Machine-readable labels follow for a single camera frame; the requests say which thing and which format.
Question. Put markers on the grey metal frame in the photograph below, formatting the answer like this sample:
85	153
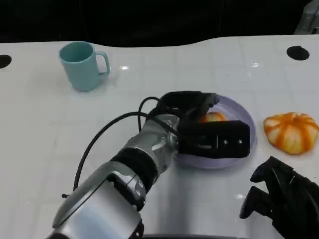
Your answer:
309	17

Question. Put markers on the pale green mug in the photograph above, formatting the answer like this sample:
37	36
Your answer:
81	67

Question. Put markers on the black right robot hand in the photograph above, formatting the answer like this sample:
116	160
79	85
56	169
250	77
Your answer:
291	201

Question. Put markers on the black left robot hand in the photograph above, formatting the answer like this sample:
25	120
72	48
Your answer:
185	100

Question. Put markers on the lilac plate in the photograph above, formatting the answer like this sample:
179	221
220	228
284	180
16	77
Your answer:
236	112

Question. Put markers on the orange and white toy bread roll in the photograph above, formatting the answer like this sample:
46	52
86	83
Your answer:
291	135
215	117

